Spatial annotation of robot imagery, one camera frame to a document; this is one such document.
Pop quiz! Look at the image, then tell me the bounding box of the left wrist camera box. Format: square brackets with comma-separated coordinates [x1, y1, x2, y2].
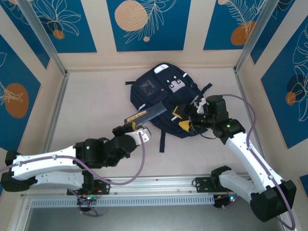
[136, 128, 153, 142]

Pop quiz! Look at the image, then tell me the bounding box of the aluminium side rail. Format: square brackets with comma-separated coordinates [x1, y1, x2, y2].
[233, 67, 270, 174]
[36, 71, 71, 179]

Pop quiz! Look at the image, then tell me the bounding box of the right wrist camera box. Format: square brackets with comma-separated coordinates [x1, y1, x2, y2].
[194, 98, 207, 115]

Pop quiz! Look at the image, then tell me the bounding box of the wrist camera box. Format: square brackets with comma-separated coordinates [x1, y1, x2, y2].
[194, 98, 207, 115]
[136, 128, 153, 142]

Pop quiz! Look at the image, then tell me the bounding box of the blue floral wall panel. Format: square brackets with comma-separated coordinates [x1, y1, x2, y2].
[0, 0, 51, 70]
[0, 33, 42, 154]
[203, 0, 268, 51]
[30, 0, 98, 54]
[250, 0, 308, 66]
[261, 23, 308, 150]

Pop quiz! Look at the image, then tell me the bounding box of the white slotted cable duct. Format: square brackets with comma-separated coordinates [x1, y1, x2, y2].
[30, 194, 215, 208]

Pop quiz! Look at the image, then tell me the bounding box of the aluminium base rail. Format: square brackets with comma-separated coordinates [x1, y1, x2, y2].
[20, 173, 287, 197]

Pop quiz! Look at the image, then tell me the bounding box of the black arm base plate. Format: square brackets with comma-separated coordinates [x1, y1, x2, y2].
[66, 178, 112, 196]
[194, 177, 240, 193]

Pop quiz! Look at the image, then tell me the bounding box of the purple cable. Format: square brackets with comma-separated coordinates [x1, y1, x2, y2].
[0, 131, 148, 218]
[221, 94, 295, 231]

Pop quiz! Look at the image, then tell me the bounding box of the blue wall panel beige circle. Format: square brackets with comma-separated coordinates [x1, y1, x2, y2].
[106, 0, 192, 52]

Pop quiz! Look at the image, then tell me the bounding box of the navy blue backpack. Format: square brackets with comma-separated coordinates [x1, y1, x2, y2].
[125, 63, 213, 153]

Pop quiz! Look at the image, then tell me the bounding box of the aluminium frame post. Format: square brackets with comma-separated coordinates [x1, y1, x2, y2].
[18, 0, 69, 77]
[234, 0, 281, 73]

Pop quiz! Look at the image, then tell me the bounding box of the small black controller board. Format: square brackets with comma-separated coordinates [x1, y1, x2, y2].
[213, 194, 239, 209]
[77, 195, 98, 206]

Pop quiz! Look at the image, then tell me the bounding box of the blue book with white print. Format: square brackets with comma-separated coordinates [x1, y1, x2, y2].
[123, 102, 167, 125]

